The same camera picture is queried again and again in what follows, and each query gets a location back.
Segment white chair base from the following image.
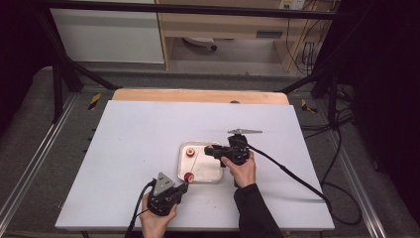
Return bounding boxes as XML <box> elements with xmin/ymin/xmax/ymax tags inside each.
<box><xmin>182</xmin><ymin>36</ymin><xmax>219</xmax><ymax>52</ymax></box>

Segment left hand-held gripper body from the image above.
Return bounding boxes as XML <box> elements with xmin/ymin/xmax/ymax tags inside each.
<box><xmin>146</xmin><ymin>171</ymin><xmax>181</xmax><ymax>218</ymax></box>

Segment person's right hand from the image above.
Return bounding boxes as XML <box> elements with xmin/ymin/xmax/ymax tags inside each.
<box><xmin>220</xmin><ymin>152</ymin><xmax>258</xmax><ymax>189</ymax></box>

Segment black hanging cables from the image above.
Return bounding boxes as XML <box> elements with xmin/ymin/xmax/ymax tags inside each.
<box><xmin>284</xmin><ymin>0</ymin><xmax>335</xmax><ymax>76</ymax></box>

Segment thin wooden skewer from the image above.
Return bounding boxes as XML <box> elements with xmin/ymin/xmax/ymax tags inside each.
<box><xmin>190</xmin><ymin>153</ymin><xmax>201</xmax><ymax>176</ymax></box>

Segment aluminium floor rail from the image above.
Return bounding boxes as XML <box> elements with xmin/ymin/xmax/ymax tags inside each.
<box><xmin>0</xmin><ymin>93</ymin><xmax>79</xmax><ymax>226</ymax></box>
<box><xmin>329</xmin><ymin>137</ymin><xmax>388</xmax><ymax>238</ymax></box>

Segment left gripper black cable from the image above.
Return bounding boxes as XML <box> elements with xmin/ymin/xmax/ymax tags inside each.
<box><xmin>124</xmin><ymin>178</ymin><xmax>157</xmax><ymax>238</ymax></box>

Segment light wooden desk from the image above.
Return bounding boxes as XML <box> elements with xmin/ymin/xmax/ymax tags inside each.
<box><xmin>155</xmin><ymin>0</ymin><xmax>342</xmax><ymax>72</ymax></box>

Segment white table board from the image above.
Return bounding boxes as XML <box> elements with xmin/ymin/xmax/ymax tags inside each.
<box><xmin>54</xmin><ymin>100</ymin><xmax>336</xmax><ymax>232</ymax></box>

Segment yellow black tape strip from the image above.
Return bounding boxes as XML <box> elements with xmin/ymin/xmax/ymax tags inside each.
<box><xmin>300</xmin><ymin>98</ymin><xmax>319</xmax><ymax>114</ymax></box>
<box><xmin>87</xmin><ymin>92</ymin><xmax>103</xmax><ymax>111</ymax></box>

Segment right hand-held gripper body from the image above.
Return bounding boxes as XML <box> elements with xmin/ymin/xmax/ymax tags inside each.
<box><xmin>216</xmin><ymin>128</ymin><xmax>263</xmax><ymax>167</ymax></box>

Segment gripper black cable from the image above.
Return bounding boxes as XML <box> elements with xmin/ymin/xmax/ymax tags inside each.
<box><xmin>124</xmin><ymin>178</ymin><xmax>157</xmax><ymax>238</ymax></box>
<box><xmin>245</xmin><ymin>140</ymin><xmax>364</xmax><ymax>227</ymax></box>

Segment white square tray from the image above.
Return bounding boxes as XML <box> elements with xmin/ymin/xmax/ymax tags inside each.
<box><xmin>176</xmin><ymin>141</ymin><xmax>226</xmax><ymax>184</ymax></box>

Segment person's left hand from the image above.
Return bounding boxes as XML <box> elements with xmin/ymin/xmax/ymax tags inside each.
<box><xmin>140</xmin><ymin>193</ymin><xmax>178</xmax><ymax>238</ymax></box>

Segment black metal frame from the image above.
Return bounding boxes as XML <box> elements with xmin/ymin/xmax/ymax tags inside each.
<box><xmin>35</xmin><ymin>0</ymin><xmax>343</xmax><ymax>125</ymax></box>

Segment white cabinet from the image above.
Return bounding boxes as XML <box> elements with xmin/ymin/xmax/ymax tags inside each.
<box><xmin>49</xmin><ymin>0</ymin><xmax>165</xmax><ymax>64</ymax></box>

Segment black floor cables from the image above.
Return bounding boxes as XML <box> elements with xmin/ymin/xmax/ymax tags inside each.
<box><xmin>299</xmin><ymin>82</ymin><xmax>357</xmax><ymax>141</ymax></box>

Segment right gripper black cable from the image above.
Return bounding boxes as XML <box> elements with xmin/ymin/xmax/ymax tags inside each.
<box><xmin>245</xmin><ymin>140</ymin><xmax>364</xmax><ymax>227</ymax></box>

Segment dark curtain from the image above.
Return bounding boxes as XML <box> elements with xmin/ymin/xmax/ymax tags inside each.
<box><xmin>0</xmin><ymin>0</ymin><xmax>46</xmax><ymax>137</ymax></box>
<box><xmin>338</xmin><ymin>0</ymin><xmax>420</xmax><ymax>227</ymax></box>

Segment white wall socket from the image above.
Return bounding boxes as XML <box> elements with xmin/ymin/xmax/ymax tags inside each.
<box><xmin>277</xmin><ymin>0</ymin><xmax>307</xmax><ymax>11</ymax></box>

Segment wooden table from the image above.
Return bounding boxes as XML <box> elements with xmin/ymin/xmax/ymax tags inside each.
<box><xmin>111</xmin><ymin>87</ymin><xmax>291</xmax><ymax>106</ymax></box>

